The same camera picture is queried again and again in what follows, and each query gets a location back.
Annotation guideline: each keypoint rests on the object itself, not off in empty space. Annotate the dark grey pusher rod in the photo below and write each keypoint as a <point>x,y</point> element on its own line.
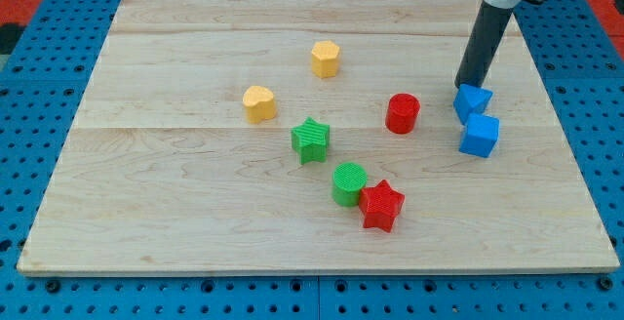
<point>486,35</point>

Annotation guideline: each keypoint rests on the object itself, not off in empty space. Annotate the red star block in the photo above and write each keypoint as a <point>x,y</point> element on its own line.
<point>380,206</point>

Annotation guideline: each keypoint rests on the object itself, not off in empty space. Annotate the green star block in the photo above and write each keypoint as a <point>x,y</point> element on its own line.
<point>311,141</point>

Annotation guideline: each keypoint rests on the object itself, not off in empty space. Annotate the blue triangle block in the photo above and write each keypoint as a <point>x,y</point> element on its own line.
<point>470,99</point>

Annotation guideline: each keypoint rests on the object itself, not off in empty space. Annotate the blue cube block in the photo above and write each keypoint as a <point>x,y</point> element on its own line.
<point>480,135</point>

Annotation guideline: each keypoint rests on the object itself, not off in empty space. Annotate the red cylinder block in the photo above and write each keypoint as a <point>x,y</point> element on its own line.
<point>402,112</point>

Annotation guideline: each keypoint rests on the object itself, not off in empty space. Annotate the yellow hexagon block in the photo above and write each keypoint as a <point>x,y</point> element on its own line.
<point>325,59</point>

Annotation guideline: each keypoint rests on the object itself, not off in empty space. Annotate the green cylinder block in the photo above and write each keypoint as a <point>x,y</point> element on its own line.
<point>348,179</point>

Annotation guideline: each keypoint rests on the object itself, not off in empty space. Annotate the yellow heart block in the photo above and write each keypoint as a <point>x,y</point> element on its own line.
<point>259,103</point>

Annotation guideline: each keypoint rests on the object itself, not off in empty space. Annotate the wooden board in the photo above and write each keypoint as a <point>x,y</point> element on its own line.
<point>161,173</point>

